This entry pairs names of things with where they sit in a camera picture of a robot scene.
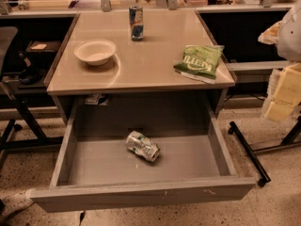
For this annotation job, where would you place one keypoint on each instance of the black rolling stand base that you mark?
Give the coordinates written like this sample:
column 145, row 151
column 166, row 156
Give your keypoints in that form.
column 290, row 140

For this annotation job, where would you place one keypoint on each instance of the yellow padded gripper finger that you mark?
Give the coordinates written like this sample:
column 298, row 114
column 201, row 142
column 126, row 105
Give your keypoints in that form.
column 283, row 93

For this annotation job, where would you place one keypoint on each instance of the tall Red Bull can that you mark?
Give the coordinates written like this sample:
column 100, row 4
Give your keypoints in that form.
column 136, row 22

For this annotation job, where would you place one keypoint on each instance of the white paper bowl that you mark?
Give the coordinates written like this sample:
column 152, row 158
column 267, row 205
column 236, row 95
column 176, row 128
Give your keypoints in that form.
column 95, row 52

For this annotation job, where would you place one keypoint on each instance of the crushed 7up can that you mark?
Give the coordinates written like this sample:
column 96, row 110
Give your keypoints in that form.
column 142, row 146

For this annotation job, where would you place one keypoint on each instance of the green chip bag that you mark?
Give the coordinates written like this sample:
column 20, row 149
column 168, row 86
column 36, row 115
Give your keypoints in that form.
column 200, row 62

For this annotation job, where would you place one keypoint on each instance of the grey open drawer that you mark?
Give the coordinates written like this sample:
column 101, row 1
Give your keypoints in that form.
column 95, row 170

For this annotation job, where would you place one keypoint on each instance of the grey counter cabinet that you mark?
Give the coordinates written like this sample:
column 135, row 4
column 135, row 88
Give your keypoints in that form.
column 145, row 65

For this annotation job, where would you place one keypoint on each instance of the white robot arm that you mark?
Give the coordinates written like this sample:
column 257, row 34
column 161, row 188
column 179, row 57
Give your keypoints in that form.
column 286, row 35

